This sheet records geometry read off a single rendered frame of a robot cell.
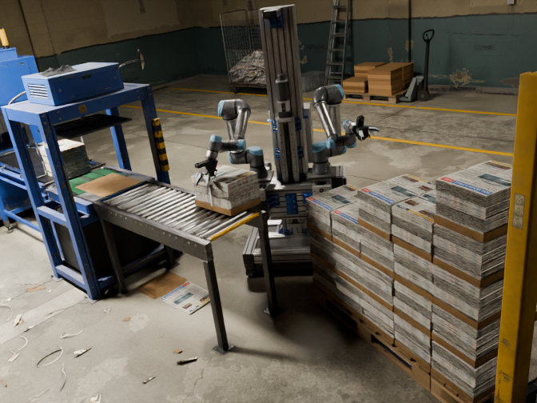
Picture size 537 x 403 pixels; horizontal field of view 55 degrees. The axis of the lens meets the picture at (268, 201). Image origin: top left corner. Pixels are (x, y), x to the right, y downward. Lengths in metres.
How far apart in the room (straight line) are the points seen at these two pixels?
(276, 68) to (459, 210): 2.01
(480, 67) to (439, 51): 0.79
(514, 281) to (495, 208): 0.41
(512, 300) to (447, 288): 0.59
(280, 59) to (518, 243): 2.45
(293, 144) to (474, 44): 6.26
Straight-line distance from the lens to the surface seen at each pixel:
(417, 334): 3.05
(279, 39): 3.93
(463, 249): 2.52
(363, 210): 3.01
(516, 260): 2.08
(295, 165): 4.04
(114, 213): 3.95
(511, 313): 2.21
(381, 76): 9.46
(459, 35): 9.90
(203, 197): 3.60
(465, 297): 2.65
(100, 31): 12.76
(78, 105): 4.07
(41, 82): 4.20
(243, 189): 3.45
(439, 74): 10.16
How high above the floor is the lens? 2.21
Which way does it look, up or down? 23 degrees down
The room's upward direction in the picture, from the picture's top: 7 degrees counter-clockwise
